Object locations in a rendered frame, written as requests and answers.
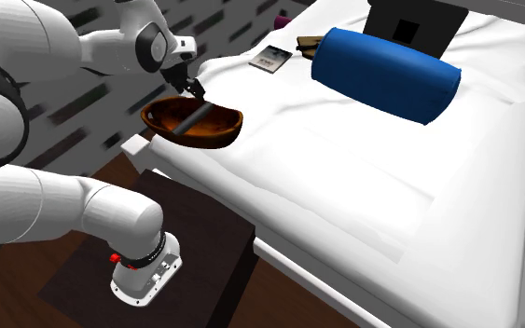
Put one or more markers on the brown wooden bowl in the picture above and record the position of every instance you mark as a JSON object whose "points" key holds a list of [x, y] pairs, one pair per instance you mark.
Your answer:
{"points": [[216, 125]]}

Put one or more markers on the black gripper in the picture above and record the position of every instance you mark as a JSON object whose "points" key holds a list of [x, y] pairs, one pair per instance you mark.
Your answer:
{"points": [[174, 76]]}

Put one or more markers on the white bed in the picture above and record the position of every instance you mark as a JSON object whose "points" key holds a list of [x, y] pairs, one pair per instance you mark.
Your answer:
{"points": [[334, 181]]}

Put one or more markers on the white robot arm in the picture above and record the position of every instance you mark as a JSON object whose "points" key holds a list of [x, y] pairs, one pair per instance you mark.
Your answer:
{"points": [[7, 209]]}

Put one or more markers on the grey rod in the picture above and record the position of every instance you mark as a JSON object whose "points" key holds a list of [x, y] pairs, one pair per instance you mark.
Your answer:
{"points": [[190, 119]]}

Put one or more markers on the grey book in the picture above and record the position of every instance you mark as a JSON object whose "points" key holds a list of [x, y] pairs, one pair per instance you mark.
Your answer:
{"points": [[270, 59]]}

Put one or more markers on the brown flat object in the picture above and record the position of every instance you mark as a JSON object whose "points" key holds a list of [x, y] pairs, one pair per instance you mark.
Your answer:
{"points": [[307, 44]]}

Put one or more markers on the blue bolster pillow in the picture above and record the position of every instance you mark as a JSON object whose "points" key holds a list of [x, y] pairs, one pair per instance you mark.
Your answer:
{"points": [[385, 72]]}

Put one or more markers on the purple object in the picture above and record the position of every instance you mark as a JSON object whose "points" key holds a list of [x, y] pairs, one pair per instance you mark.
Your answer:
{"points": [[281, 21]]}

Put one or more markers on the black laptop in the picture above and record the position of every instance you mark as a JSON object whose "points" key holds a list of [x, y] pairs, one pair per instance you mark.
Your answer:
{"points": [[435, 22]]}

